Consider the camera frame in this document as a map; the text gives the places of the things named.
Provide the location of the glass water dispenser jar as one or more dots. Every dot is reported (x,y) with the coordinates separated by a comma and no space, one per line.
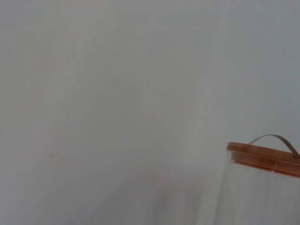
(260,199)

